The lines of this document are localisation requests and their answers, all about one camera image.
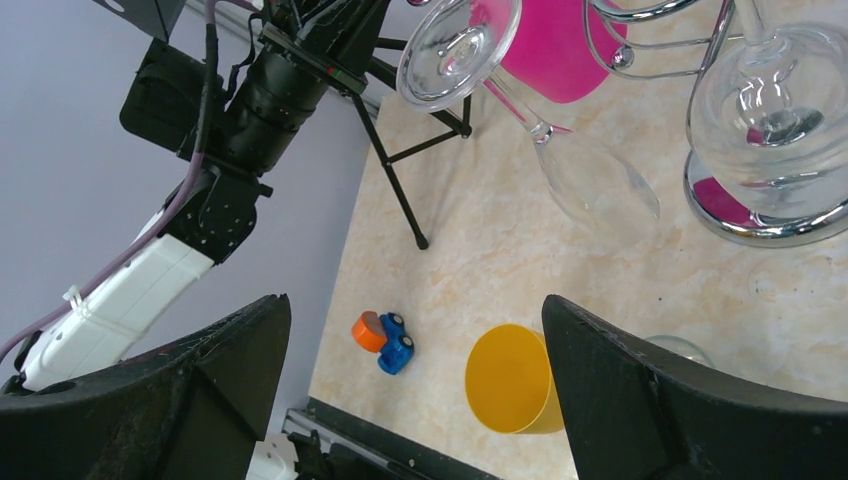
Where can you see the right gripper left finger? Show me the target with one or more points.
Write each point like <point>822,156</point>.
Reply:
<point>190,409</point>

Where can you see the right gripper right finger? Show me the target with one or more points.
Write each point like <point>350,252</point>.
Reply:
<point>634,410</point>

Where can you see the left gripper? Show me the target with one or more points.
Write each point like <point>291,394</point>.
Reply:
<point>332,40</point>

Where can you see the tall clear flute glass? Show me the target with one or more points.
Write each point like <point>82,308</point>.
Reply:
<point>458,47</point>

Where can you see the orange plastic goblet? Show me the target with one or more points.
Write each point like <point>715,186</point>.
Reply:
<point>509,384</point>

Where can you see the magenta plastic goblet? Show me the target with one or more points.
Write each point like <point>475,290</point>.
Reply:
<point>549,52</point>

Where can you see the clear wine glass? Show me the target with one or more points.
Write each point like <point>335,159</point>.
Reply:
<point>769,117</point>

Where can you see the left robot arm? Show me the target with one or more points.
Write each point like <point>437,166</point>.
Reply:
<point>232,130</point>

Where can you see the small clear tumbler glass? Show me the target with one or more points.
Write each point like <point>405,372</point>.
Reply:
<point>682,347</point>

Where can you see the blue orange toy car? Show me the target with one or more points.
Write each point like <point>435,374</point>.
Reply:
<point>386,336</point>

